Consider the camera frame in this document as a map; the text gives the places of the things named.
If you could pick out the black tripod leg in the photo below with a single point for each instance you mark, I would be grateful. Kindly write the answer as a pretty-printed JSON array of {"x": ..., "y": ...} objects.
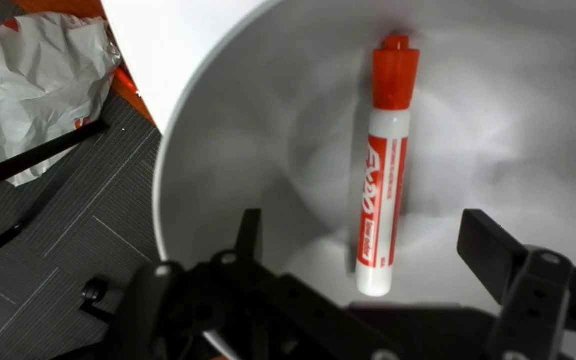
[{"x": 50, "y": 149}]

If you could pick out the crumpled white paper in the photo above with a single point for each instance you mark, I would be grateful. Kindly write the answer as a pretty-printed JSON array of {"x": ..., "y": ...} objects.
[{"x": 55, "y": 76}]

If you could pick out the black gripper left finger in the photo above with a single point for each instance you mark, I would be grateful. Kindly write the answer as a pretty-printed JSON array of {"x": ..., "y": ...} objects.
[{"x": 243, "y": 260}]

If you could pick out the red and white marker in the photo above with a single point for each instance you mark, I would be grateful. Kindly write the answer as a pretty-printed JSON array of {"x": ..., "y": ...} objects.
[{"x": 394, "y": 64}]

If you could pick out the white bowl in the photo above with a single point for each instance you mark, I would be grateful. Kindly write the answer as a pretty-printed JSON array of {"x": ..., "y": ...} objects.
[{"x": 364, "y": 129}]

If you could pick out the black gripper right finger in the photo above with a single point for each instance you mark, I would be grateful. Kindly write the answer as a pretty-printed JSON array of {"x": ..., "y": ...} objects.
[{"x": 521, "y": 279}]

